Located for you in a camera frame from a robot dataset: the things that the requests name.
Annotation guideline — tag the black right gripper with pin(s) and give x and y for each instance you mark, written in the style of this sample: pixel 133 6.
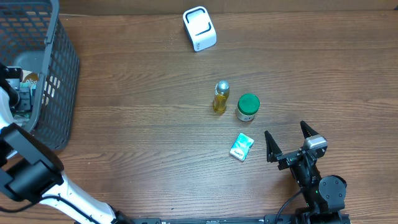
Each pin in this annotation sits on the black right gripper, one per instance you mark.
pixel 288 158

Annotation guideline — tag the brown snack pouch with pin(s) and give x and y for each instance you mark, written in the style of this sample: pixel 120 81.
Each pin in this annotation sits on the brown snack pouch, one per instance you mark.
pixel 29 80

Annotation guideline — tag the teal tissue pack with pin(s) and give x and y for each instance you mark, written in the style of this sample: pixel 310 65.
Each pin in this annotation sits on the teal tissue pack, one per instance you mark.
pixel 241 147

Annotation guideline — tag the green lid jar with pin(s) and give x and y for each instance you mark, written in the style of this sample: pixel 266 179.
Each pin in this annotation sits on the green lid jar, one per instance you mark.
pixel 247 107

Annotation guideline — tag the yellow dish soap bottle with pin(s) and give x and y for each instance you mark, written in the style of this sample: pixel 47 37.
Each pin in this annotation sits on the yellow dish soap bottle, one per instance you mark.
pixel 221 95

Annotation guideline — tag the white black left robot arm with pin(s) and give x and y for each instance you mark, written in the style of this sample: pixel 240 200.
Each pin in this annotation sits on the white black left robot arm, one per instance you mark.
pixel 39 176

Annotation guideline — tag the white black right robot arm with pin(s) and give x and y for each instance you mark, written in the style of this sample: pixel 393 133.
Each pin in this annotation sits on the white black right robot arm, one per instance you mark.
pixel 324 196

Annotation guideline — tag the white barcode scanner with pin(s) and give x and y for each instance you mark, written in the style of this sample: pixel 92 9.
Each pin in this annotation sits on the white barcode scanner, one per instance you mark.
pixel 199 28

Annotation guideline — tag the dark grey plastic basket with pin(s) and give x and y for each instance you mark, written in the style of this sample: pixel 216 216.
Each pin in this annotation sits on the dark grey plastic basket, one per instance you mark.
pixel 34 39

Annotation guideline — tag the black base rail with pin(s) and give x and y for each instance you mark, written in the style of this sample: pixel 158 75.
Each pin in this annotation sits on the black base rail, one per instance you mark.
pixel 217 221

